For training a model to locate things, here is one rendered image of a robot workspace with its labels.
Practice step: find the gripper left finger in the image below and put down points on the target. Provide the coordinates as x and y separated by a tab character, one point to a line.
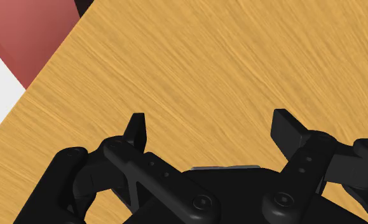
131	161

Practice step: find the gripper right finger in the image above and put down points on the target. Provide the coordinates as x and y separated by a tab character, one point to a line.
307	155

